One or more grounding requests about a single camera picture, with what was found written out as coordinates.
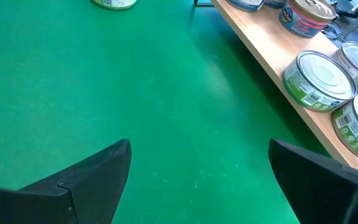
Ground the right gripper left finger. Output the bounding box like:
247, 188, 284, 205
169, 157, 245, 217
0, 139, 132, 224

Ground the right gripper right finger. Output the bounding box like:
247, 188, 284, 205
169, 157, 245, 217
268, 138, 358, 224

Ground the black frame wooden shelf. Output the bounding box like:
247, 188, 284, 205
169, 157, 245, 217
193, 0, 358, 174

